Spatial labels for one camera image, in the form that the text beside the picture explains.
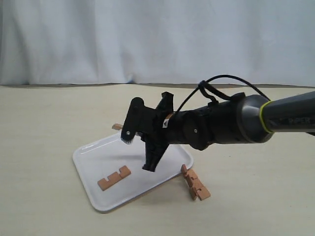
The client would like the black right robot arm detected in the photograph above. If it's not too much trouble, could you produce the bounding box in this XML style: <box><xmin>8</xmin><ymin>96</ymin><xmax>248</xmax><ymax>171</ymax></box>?
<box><xmin>142</xmin><ymin>92</ymin><xmax>315</xmax><ymax>172</ymax></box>

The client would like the wooden notched piece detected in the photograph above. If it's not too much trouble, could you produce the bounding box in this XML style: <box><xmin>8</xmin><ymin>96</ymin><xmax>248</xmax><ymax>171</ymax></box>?
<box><xmin>97</xmin><ymin>165</ymin><xmax>131</xmax><ymax>191</ymax></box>
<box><xmin>181</xmin><ymin>164</ymin><xmax>211</xmax><ymax>201</ymax></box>

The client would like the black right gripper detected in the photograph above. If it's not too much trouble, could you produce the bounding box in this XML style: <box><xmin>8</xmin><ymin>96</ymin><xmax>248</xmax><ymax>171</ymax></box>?
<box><xmin>141</xmin><ymin>91</ymin><xmax>174</xmax><ymax>172</ymax></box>

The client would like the white backdrop curtain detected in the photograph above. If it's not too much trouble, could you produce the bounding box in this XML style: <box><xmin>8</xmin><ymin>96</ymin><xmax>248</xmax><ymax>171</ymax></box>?
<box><xmin>0</xmin><ymin>0</ymin><xmax>315</xmax><ymax>86</ymax></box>

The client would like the white plastic tray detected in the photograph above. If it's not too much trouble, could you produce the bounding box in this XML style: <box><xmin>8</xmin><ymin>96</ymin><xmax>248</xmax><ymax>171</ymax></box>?
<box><xmin>72</xmin><ymin>133</ymin><xmax>193</xmax><ymax>212</ymax></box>

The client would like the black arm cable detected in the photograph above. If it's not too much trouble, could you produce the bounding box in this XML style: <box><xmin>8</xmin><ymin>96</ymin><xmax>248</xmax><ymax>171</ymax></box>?
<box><xmin>175</xmin><ymin>74</ymin><xmax>271</xmax><ymax>113</ymax></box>

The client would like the wooden notched crosspiece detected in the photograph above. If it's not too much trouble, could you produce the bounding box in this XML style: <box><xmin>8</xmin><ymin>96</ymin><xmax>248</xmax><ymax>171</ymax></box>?
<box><xmin>112</xmin><ymin>123</ymin><xmax>123</xmax><ymax>130</ymax></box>

